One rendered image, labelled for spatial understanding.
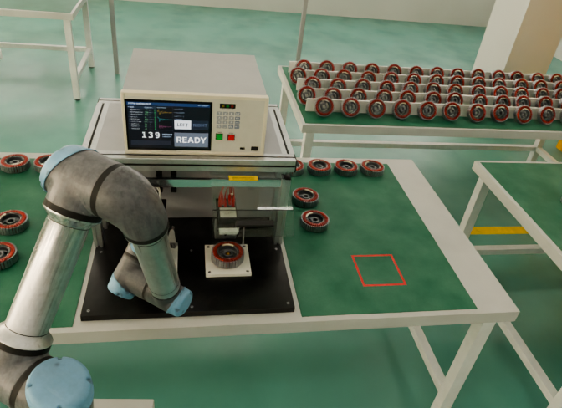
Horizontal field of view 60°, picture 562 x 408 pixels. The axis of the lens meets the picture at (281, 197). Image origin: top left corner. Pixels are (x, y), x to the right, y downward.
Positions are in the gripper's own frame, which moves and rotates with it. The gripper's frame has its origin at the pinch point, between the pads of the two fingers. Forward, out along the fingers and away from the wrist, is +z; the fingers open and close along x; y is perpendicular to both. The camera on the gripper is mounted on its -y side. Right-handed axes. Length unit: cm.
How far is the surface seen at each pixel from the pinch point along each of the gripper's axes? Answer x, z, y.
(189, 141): -11.3, -11.2, 32.8
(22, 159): 56, 52, 36
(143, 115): 2.3, -16.5, 39.3
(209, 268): -18.1, -0.7, -7.7
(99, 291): 15.8, -5.7, -13.5
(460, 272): -110, 0, -11
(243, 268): -29.4, -1.0, -8.0
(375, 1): -297, 530, 362
